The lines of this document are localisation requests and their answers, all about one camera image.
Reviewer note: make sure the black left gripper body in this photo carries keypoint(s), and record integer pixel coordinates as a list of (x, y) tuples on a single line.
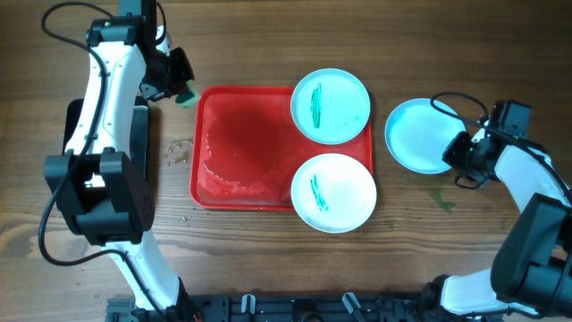
[(163, 79)]

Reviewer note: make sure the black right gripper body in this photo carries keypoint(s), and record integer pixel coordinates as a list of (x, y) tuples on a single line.
[(464, 156)]

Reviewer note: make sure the green yellow sponge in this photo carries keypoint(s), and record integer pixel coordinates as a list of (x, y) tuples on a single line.
[(188, 98)]

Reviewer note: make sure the light blue plate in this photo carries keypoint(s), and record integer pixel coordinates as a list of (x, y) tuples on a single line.
[(330, 106), (417, 135)]

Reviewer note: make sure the white plate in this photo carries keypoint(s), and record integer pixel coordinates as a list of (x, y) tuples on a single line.
[(333, 193)]

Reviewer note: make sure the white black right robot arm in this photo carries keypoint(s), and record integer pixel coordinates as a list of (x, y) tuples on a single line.
[(525, 278)]

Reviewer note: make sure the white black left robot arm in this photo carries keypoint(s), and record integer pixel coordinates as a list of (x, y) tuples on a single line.
[(99, 181)]

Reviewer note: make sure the black water tray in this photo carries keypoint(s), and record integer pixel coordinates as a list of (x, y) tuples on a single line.
[(139, 131)]

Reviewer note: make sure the red plastic tray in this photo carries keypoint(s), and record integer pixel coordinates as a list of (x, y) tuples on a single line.
[(247, 149)]

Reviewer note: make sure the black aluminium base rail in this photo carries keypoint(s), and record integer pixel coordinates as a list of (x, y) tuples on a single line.
[(386, 307)]

